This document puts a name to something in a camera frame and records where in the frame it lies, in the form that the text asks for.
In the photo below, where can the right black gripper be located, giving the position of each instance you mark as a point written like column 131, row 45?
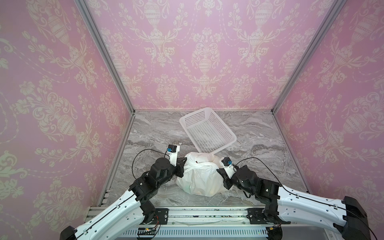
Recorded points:
column 226, row 177

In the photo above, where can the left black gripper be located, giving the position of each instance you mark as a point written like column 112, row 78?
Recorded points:
column 180, row 163

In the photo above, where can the white plastic bag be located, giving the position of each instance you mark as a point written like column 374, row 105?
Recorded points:
column 200, row 175

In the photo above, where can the white plastic mesh basket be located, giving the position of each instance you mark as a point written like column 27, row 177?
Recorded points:
column 207, row 131

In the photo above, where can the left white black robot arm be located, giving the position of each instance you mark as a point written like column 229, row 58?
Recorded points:
column 132, row 208

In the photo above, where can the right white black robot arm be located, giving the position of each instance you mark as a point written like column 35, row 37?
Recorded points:
column 285, row 205

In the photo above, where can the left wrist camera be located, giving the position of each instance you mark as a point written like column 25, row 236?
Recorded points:
column 173, row 151

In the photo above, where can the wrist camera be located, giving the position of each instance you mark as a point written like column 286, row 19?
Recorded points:
column 173, row 151
column 229, row 167

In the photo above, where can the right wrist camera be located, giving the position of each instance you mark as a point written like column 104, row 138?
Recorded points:
column 229, row 167

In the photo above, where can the aluminium front rail frame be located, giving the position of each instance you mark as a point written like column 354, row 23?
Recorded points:
column 222, row 223

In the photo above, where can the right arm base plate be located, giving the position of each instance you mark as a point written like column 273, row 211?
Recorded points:
column 257, row 216

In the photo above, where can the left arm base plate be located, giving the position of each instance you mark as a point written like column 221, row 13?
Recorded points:
column 160, row 216

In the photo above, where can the left aluminium corner post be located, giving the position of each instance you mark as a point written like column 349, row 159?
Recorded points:
column 101, row 46

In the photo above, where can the aluminium corner post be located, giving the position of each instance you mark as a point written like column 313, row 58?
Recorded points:
column 101, row 46
column 319, row 35

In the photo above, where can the right aluminium corner post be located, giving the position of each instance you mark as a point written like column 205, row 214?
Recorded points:
column 319, row 35

